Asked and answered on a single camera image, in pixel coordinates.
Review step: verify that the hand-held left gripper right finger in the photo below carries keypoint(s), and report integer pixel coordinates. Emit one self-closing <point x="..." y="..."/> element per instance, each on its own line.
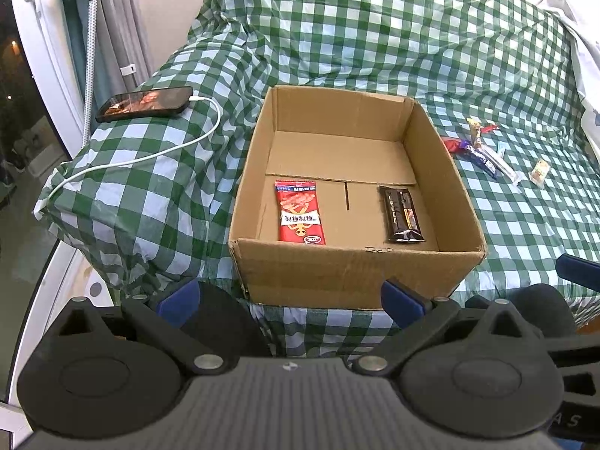
<point x="401" y="302"/>

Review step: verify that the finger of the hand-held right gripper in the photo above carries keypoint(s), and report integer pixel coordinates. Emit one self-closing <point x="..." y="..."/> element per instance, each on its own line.
<point x="579" y="269"/>

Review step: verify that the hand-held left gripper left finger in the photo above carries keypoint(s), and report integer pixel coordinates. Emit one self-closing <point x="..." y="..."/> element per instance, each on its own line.
<point x="180" y="302"/>

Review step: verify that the cardboard box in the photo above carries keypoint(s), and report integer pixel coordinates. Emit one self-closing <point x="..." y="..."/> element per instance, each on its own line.
<point x="328" y="272"/>

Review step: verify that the clear snack stick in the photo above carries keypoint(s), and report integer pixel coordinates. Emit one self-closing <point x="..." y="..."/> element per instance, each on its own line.
<point x="506" y="168"/>

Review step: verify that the purple snack bar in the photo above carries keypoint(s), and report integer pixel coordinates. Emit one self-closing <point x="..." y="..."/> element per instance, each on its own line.
<point x="480" y="159"/>

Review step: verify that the dark brown snack packet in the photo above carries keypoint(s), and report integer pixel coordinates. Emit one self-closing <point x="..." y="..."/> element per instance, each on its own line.
<point x="403" y="215"/>

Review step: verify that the green checkered pillow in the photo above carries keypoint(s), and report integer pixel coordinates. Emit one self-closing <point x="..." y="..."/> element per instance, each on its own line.
<point x="140" y="206"/>

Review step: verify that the small beige biscuit packet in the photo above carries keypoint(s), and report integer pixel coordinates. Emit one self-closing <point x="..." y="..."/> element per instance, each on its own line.
<point x="539" y="171"/>

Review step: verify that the red snack packet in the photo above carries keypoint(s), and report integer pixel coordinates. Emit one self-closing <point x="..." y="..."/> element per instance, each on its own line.
<point x="300" y="215"/>

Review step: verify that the light blue snack stick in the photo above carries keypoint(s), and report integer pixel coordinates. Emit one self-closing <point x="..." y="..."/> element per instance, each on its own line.
<point x="500" y="151"/>

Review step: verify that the small crumpled red packet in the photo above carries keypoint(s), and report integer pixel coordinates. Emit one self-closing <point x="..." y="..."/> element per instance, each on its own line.
<point x="452" y="146"/>

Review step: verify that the thin red snack stick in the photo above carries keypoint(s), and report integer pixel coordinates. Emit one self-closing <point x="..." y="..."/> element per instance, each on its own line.
<point x="491" y="128"/>

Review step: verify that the red and yellow candy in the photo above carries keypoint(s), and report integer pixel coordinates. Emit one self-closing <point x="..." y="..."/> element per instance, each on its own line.
<point x="476" y="131"/>

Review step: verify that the white printed cloth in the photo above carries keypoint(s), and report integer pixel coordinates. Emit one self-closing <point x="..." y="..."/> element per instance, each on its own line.
<point x="586" y="79"/>

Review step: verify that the black smartphone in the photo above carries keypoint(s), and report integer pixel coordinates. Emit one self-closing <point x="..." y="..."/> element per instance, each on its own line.
<point x="145" y="103"/>

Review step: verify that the grey curtain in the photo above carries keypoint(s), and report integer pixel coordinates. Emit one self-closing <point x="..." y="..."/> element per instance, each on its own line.
<point x="126" y="9"/>

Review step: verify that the white window frame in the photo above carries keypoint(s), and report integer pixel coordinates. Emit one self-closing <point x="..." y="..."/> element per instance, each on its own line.
<point x="47" y="56"/>

